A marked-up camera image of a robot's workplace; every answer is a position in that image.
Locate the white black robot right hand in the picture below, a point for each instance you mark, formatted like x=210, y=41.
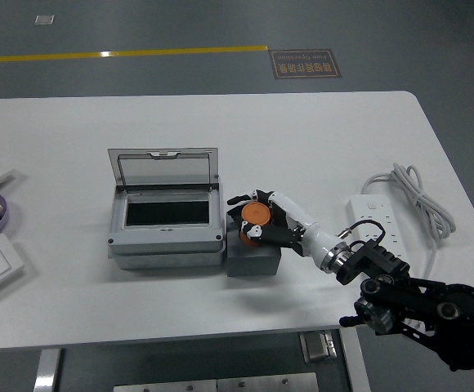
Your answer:
x=302, y=222

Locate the orange cylinder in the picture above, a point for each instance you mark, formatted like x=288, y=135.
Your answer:
x=255, y=214

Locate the transparent box lid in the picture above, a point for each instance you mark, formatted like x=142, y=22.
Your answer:
x=163, y=171

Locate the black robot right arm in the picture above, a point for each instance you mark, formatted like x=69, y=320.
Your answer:
x=384, y=261

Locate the grey cube with round hole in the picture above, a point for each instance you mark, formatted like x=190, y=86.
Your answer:
x=253, y=265

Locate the grey electrical box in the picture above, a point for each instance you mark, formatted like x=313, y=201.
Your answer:
x=167, y=245

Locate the white power strip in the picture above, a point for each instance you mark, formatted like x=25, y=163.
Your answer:
x=368, y=212

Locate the silver table leg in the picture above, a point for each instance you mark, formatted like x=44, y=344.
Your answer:
x=357, y=363
x=47, y=369

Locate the brown floor sign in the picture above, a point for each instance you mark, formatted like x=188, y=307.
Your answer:
x=304, y=63

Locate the yellow floor tape line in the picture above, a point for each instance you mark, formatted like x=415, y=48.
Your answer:
x=139, y=52

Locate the small metal floor plate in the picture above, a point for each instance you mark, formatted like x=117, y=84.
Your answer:
x=44, y=19

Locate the metal table bracket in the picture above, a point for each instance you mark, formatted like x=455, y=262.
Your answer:
x=318, y=346

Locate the steel base plate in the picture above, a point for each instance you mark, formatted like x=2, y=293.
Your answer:
x=163, y=386
x=267, y=383

